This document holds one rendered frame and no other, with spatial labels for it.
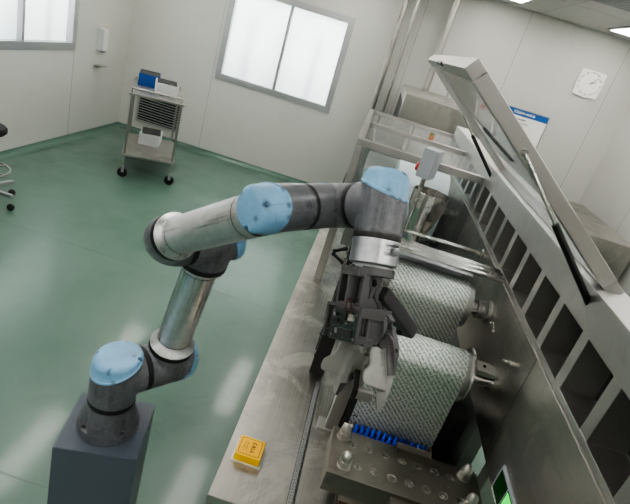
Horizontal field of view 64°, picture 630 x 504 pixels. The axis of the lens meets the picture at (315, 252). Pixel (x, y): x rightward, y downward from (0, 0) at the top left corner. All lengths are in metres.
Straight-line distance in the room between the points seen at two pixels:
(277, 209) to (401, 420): 0.88
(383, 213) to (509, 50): 6.11
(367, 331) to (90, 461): 0.90
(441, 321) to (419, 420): 0.30
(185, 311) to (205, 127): 6.04
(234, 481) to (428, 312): 0.71
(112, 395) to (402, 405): 0.74
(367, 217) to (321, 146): 6.09
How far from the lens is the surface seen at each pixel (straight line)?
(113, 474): 1.47
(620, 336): 1.03
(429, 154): 1.74
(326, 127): 6.80
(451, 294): 1.54
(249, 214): 0.74
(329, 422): 1.59
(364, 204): 0.77
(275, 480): 1.44
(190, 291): 1.21
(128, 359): 1.33
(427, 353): 1.36
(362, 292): 0.75
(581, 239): 1.11
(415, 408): 1.43
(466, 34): 6.74
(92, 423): 1.42
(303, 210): 0.76
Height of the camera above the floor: 1.96
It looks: 23 degrees down
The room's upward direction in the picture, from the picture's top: 17 degrees clockwise
